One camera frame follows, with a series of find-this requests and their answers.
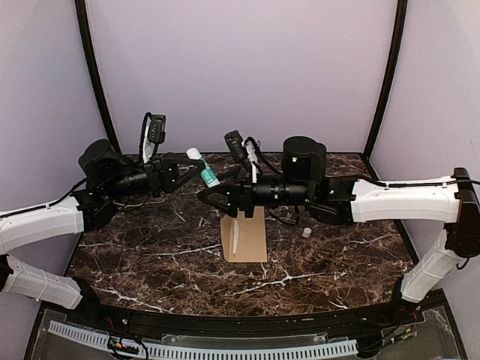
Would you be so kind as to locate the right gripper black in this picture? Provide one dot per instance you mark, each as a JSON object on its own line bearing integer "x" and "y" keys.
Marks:
{"x": 240, "y": 193}

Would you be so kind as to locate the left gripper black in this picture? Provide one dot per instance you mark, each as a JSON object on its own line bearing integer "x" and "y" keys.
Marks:
{"x": 163, "y": 173}

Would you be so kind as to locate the green glue stick white cap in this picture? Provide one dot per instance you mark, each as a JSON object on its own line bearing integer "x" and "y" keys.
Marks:
{"x": 208, "y": 175}

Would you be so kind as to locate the white letter paper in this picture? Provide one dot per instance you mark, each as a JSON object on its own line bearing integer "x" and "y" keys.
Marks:
{"x": 235, "y": 239}

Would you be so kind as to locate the brown paper envelope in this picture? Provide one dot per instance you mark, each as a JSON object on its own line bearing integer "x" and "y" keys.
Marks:
{"x": 252, "y": 240}

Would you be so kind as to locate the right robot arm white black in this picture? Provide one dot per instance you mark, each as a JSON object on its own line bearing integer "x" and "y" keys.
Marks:
{"x": 341, "y": 200}

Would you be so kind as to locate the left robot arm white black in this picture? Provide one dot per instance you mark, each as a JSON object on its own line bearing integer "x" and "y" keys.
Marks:
{"x": 89, "y": 206}

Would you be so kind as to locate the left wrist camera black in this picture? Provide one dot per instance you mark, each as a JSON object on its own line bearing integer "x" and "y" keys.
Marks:
{"x": 156, "y": 129}

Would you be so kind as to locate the black front rail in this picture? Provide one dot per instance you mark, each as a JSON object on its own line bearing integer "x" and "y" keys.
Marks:
{"x": 358, "y": 321}

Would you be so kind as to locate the white slotted cable duct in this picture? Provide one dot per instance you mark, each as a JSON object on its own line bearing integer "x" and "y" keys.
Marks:
{"x": 190, "y": 347}

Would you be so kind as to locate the left black frame post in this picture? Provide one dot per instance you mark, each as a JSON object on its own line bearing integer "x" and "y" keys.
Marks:
{"x": 94, "y": 73}

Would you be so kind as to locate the black frame post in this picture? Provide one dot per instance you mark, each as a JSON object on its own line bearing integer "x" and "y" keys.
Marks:
{"x": 94, "y": 73}
{"x": 388, "y": 79}

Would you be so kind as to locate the right black frame post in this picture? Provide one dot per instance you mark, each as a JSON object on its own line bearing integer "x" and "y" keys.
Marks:
{"x": 388, "y": 79}

